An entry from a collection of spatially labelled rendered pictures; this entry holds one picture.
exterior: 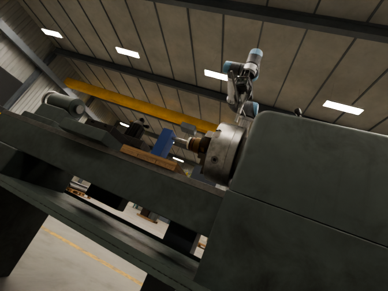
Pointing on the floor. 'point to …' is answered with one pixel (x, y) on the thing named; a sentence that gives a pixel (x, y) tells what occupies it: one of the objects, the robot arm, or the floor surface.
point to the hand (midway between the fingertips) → (238, 106)
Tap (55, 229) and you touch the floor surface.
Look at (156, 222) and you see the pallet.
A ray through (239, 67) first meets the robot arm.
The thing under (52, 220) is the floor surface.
